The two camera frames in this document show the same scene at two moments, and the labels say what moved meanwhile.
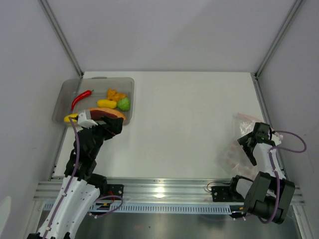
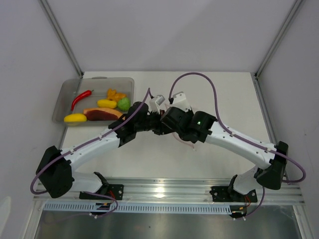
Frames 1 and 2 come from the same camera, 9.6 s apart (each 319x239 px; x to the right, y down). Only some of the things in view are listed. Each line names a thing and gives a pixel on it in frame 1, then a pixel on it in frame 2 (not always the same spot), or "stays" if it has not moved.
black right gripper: x=243 y=141 to x=189 y=112
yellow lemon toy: x=106 y=103 stays
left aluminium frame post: x=54 y=22 stays
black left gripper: x=113 y=126 to x=159 y=131
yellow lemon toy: x=67 y=119 stays
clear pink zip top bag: x=232 y=158 to x=188 y=143
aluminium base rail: x=172 y=190 stays
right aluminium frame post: x=277 y=38 stays
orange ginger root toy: x=112 y=94 stays
